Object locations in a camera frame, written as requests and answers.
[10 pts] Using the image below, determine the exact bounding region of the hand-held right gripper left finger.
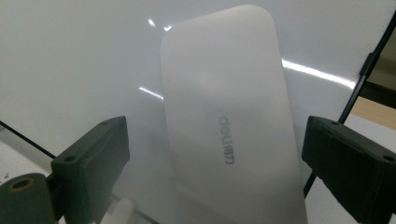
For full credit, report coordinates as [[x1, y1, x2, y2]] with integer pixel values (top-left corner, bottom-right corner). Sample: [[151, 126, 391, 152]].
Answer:
[[50, 115, 132, 224]]

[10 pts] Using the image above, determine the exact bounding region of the wooden table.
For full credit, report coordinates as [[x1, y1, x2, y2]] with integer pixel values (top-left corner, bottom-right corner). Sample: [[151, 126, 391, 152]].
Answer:
[[349, 95, 396, 131]]

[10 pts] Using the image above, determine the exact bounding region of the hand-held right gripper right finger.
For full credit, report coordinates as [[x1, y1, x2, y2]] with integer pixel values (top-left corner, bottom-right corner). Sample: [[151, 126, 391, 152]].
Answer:
[[301, 115, 396, 224]]

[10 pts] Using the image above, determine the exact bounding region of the white whiteboard eraser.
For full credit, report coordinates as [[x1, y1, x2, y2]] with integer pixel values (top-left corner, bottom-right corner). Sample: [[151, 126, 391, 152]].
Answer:
[[159, 4, 309, 224]]

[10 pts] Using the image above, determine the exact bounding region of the white table mat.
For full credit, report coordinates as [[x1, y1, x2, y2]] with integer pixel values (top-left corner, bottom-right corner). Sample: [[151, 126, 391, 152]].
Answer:
[[0, 114, 396, 224]]

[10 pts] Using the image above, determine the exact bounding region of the white whiteboard with black rim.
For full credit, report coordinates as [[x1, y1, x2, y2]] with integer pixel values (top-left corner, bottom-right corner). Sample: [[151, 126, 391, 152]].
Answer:
[[0, 0, 396, 224]]

